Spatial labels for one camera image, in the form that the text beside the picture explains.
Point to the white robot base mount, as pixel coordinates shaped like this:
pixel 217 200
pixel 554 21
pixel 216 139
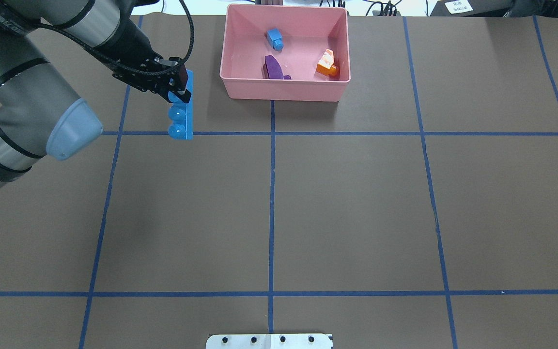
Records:
pixel 271 341

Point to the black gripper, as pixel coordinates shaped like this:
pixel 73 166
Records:
pixel 127 44

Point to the long blue four-stud block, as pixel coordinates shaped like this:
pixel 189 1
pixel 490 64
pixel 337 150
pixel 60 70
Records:
pixel 181 114

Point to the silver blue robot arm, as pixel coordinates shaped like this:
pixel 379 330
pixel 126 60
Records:
pixel 40 112

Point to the pink plastic box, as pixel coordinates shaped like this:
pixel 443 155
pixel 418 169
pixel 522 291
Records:
pixel 307 32

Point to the orange slope block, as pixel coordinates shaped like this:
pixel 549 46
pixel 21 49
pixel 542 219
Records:
pixel 326 65

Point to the white paper label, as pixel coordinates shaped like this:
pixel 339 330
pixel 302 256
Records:
pixel 458 6

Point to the purple slope block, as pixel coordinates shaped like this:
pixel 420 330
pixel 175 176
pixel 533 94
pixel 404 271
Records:
pixel 272 69

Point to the small blue block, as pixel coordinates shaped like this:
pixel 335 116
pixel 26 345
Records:
pixel 275 39

